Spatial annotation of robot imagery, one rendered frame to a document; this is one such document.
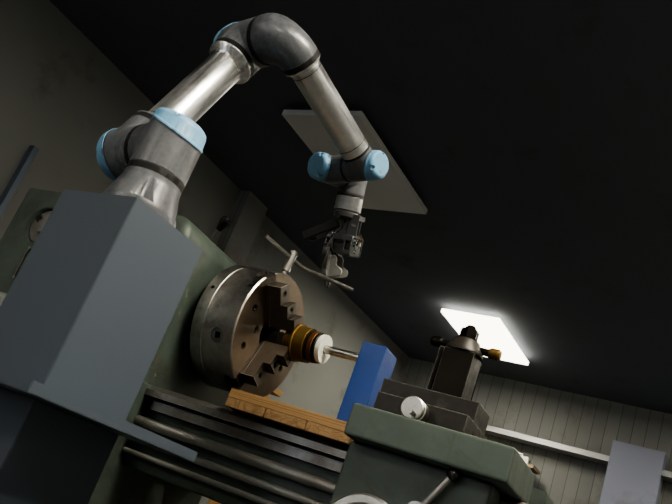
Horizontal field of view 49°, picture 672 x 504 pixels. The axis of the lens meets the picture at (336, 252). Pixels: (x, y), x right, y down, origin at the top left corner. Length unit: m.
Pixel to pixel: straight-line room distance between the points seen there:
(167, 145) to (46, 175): 3.84
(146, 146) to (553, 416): 8.04
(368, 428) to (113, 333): 0.47
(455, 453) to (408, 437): 0.09
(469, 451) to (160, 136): 0.80
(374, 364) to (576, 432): 7.49
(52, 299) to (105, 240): 0.13
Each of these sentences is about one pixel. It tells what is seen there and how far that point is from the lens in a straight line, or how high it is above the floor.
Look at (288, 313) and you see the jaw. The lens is 1.78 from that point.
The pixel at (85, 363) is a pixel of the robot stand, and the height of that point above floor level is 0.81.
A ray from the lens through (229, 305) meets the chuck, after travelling 1.74.
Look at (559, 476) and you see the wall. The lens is 9.00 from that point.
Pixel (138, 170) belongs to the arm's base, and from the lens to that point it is 1.44.
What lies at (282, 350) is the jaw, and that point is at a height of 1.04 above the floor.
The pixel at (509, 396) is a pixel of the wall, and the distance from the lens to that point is 9.36.
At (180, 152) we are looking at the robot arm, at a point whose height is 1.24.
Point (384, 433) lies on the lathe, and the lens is 1.33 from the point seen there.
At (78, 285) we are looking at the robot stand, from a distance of 1.32.
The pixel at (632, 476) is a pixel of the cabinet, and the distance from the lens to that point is 8.64.
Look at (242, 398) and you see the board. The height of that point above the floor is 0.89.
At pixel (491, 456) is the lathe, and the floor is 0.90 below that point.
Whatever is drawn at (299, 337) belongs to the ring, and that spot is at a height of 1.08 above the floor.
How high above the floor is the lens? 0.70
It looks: 20 degrees up
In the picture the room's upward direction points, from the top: 21 degrees clockwise
